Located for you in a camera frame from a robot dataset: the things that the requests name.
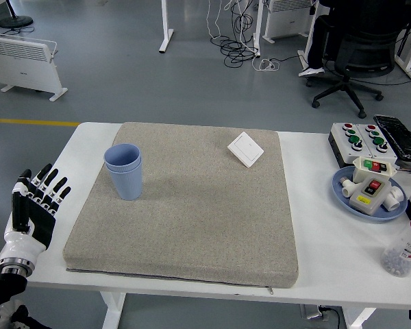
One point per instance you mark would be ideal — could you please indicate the large white pipe fitting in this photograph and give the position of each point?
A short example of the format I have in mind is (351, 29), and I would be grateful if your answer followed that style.
(395, 198)

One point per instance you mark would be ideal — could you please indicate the blue ribbed plastic cup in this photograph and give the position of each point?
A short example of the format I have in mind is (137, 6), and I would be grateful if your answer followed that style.
(126, 185)
(123, 160)

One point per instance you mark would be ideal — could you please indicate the black office chair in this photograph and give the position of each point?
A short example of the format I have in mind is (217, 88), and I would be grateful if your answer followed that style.
(363, 55)

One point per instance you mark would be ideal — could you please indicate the black round floor stand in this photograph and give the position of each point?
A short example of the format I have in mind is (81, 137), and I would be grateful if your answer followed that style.
(15, 21)

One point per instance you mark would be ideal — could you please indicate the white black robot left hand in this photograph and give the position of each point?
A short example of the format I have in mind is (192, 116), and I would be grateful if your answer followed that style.
(24, 245)

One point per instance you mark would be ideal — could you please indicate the small white pipe fitting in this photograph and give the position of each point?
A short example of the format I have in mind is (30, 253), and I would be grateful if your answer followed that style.
(348, 189)

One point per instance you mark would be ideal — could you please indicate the white desk leg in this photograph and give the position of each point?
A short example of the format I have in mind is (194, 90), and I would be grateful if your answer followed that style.
(166, 31)
(257, 31)

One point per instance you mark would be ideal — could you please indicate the black keypad device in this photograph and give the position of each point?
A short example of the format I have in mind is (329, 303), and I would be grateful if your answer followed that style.
(397, 135)

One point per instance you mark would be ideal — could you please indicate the clear jar with red lid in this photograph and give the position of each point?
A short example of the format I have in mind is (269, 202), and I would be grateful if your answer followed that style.
(405, 246)

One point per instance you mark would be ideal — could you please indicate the blue round plate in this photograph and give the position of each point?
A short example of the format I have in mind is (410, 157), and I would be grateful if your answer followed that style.
(339, 192)

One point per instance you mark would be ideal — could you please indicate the grey-brown cushion mat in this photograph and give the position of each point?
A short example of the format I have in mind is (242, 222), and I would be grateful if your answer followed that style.
(209, 212)

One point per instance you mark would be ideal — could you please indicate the power strip under table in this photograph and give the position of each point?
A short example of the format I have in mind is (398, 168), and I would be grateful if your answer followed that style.
(313, 312)

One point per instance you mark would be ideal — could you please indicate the grey red-black switch box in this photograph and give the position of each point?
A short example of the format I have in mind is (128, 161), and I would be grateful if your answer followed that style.
(368, 202)

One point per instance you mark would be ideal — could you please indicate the white push-button control box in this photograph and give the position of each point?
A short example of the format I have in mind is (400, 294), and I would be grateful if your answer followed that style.
(387, 156)
(342, 145)

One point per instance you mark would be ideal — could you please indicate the white panel heater with feet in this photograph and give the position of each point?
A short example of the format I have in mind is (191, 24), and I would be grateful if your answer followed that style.
(24, 68)

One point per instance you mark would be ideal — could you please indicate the white wall switch plate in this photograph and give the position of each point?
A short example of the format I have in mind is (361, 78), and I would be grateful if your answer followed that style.
(245, 148)

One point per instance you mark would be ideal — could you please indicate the white green-red switch box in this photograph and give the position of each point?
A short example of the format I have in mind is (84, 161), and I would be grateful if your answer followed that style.
(361, 173)

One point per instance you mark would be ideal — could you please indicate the seated person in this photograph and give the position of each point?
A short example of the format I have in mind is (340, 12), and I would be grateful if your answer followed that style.
(356, 17)

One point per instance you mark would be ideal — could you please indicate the white table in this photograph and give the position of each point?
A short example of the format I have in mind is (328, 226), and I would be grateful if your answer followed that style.
(329, 246)

